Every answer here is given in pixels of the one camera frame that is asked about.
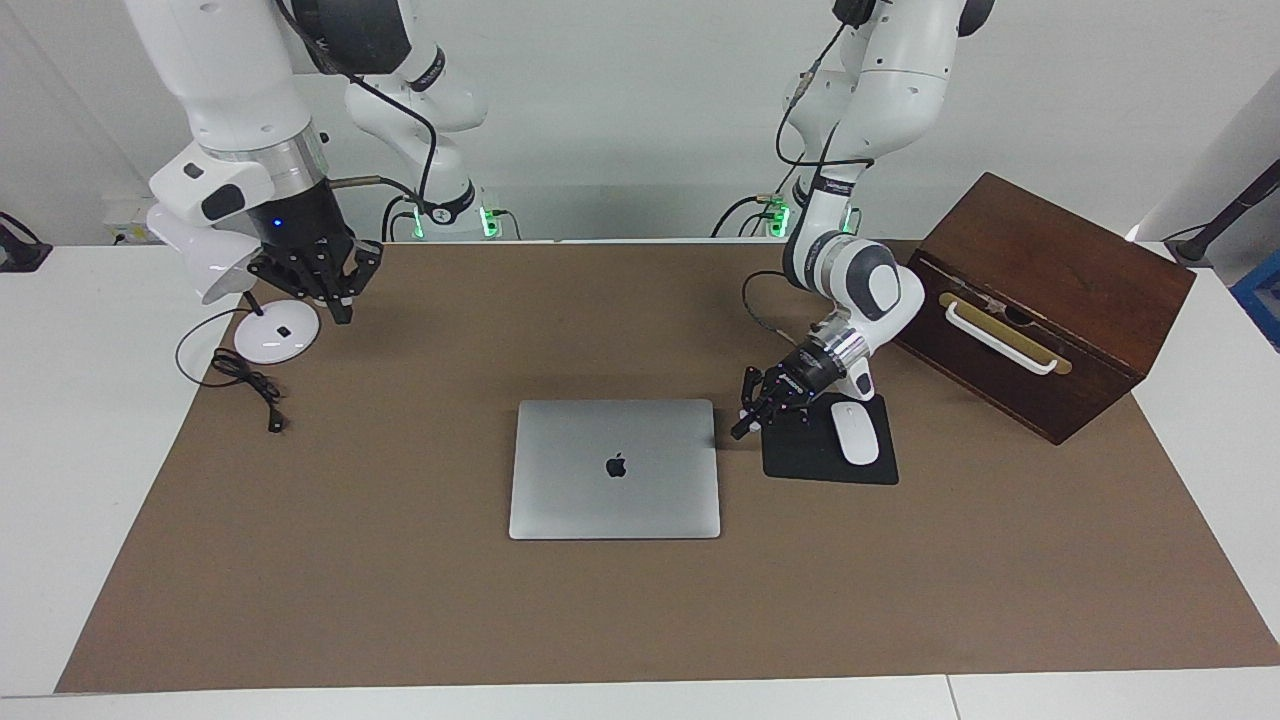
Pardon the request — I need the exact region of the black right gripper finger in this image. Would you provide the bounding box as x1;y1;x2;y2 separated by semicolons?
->
248;255;336;301
335;245;383;324

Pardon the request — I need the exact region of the grey aluminium laptop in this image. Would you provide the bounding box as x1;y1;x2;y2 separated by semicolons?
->
508;399;722;542

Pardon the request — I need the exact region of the black mouse pad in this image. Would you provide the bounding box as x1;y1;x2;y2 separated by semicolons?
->
759;388;900;486

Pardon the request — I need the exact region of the white desk lamp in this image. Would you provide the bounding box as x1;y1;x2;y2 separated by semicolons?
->
146;200;322;365

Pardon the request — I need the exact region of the white computer mouse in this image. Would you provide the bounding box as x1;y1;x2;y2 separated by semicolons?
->
830;401;881;467

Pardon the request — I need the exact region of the dark brown wooden box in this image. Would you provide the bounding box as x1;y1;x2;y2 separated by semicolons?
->
872;172;1197;446

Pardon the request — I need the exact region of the brown table mat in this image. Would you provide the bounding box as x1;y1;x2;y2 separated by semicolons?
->
55;240;1280;694

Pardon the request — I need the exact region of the blue crate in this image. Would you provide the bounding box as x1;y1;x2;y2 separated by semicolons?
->
1230;250;1280;351

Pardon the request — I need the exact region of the black stand pole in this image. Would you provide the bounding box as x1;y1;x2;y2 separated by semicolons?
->
1165;160;1280;269

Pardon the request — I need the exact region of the black right base cable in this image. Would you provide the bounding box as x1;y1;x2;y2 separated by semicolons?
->
380;195;421;243

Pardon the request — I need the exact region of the black base cable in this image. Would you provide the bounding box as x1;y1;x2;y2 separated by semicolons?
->
710;190;791;239
380;195;421;243

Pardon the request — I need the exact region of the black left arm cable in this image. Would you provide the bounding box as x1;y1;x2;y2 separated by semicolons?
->
742;25;876;336

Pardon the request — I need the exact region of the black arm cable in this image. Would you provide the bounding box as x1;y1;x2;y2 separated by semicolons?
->
742;25;876;336
275;0;441;216

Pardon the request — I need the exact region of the black lamp power cable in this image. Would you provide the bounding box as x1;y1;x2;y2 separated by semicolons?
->
175;305;287;435

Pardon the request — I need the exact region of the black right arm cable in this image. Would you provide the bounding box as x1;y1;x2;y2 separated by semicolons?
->
275;0;441;216

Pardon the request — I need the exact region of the white wall socket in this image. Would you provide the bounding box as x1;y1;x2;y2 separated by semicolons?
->
103;195;161;246

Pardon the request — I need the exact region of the black left base cable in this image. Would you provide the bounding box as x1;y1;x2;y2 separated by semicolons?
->
710;190;791;239

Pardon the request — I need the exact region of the white box handle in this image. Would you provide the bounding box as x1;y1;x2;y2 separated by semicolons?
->
944;300;1059;377

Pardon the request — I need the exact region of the black clamp mount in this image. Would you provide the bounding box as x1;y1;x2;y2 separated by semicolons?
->
0;212;53;273

